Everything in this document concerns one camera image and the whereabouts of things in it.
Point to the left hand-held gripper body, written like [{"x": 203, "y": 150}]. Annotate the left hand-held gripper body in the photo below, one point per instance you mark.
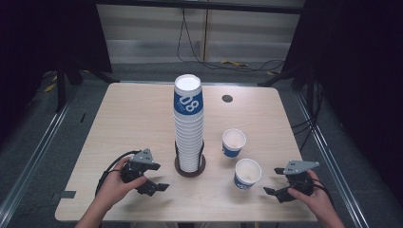
[{"x": 141, "y": 156}]

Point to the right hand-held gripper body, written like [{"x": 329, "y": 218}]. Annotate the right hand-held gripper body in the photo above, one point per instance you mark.
[{"x": 299, "y": 167}]

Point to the blue and white paper cup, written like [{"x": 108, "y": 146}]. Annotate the blue and white paper cup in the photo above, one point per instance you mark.
[
  {"x": 234, "y": 141},
  {"x": 248, "y": 172}
]

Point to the cup holder with wooden base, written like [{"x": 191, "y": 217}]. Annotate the cup holder with wooden base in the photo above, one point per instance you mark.
[{"x": 190, "y": 173}]

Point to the stack of paper cups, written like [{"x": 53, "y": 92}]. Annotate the stack of paper cups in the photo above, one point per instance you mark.
[{"x": 189, "y": 126}]

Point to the person's right hand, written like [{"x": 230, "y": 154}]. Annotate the person's right hand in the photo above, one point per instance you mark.
[{"x": 316, "y": 199}]

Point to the person's left hand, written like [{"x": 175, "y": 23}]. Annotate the person's left hand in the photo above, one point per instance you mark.
[{"x": 117, "y": 190}]

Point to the round dark table cap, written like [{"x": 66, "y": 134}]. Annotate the round dark table cap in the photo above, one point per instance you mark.
[{"x": 227, "y": 98}]

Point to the black metal stand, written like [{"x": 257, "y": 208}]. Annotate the black metal stand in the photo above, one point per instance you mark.
[
  {"x": 285, "y": 77},
  {"x": 61, "y": 85}
]

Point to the dark curtain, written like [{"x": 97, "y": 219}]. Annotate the dark curtain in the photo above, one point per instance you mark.
[
  {"x": 358, "y": 79},
  {"x": 38, "y": 41}
]

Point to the yellow tape piece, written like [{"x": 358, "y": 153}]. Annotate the yellow tape piece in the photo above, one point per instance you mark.
[
  {"x": 50, "y": 87},
  {"x": 234, "y": 63}
]

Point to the black overhead beam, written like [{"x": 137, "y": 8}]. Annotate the black overhead beam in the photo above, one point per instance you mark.
[{"x": 202, "y": 6}]

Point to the metal floor rail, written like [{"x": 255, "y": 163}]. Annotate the metal floor rail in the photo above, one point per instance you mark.
[
  {"x": 326, "y": 152},
  {"x": 34, "y": 158}
]

